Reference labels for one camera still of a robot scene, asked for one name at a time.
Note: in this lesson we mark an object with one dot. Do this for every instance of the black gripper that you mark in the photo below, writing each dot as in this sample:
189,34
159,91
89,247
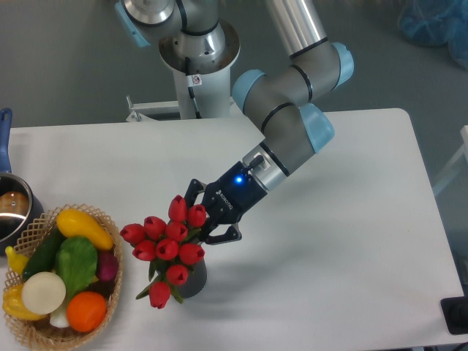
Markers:
226,201

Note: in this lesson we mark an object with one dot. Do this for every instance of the red tulip bouquet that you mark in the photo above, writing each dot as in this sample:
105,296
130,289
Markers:
158,242

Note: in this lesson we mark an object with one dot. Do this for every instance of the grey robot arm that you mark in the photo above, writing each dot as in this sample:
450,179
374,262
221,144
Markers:
200,48

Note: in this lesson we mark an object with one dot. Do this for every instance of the dark grey ribbed vase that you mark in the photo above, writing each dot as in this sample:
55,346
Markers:
190,273

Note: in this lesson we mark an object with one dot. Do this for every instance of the purple red onion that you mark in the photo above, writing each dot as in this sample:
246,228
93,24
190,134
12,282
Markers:
107,266

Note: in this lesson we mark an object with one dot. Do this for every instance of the yellow squash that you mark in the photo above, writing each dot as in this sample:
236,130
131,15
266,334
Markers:
72,223

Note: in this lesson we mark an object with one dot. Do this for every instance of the green leafy cabbage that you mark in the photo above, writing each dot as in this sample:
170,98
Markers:
76,264

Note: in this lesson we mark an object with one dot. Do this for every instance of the orange fruit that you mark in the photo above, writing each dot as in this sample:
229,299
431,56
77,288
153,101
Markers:
86,311

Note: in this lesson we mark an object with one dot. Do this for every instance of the green cucumber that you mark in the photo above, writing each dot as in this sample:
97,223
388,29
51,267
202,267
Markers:
44,257

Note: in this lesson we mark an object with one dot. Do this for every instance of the woven wicker basket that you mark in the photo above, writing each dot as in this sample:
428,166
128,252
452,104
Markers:
40,334

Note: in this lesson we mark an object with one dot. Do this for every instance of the yellow bell pepper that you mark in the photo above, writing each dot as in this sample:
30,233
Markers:
13,305

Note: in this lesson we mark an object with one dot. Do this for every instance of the black device at table edge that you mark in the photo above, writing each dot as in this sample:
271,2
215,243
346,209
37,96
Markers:
455,314

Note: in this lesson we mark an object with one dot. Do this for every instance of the blue plastic bag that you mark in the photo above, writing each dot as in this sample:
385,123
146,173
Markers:
435,24

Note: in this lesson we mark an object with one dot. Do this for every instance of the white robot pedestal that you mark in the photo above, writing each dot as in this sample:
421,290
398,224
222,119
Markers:
197,96

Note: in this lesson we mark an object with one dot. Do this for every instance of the blue handled saucepan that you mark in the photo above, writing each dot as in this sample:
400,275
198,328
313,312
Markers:
19,205

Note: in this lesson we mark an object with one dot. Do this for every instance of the white frame at right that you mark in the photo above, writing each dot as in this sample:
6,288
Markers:
452,167

